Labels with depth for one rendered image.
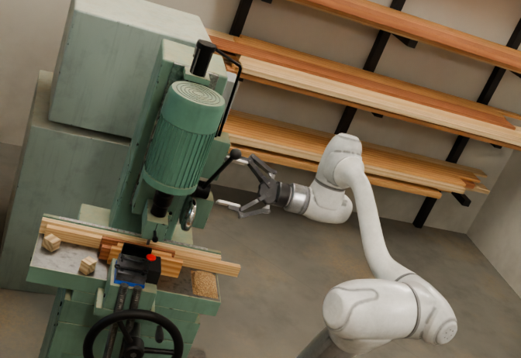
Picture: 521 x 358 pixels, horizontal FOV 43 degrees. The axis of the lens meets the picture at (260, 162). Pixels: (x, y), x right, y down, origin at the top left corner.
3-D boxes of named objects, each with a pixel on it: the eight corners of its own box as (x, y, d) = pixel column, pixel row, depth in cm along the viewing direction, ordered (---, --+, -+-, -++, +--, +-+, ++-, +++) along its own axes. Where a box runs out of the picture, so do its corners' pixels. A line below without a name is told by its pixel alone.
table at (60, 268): (18, 301, 191) (22, 285, 188) (35, 241, 217) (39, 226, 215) (219, 337, 207) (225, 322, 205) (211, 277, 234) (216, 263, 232)
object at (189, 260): (43, 237, 211) (46, 227, 209) (44, 234, 212) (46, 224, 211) (236, 277, 229) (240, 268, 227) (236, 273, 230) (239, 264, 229)
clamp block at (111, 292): (101, 308, 196) (108, 284, 192) (104, 280, 207) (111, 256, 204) (150, 317, 200) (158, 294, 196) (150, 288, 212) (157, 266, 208)
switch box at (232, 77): (208, 120, 230) (222, 79, 224) (206, 109, 239) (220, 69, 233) (225, 125, 232) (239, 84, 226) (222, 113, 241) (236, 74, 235)
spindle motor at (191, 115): (140, 189, 199) (170, 96, 186) (141, 162, 214) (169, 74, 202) (197, 202, 203) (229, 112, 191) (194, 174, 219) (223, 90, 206)
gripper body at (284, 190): (280, 211, 207) (252, 204, 204) (284, 185, 209) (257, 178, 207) (289, 207, 200) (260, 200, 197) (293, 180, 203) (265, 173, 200)
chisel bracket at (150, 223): (139, 242, 212) (146, 220, 208) (140, 218, 224) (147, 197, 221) (162, 246, 214) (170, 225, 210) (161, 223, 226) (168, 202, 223)
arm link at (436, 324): (432, 270, 169) (389, 266, 163) (478, 311, 154) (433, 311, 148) (413, 312, 173) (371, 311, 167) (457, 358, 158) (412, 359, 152)
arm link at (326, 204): (294, 208, 213) (308, 171, 209) (337, 218, 217) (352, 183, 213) (301, 222, 203) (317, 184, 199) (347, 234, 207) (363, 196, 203)
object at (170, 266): (106, 263, 210) (112, 248, 208) (107, 260, 212) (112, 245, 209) (177, 278, 216) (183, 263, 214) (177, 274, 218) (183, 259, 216)
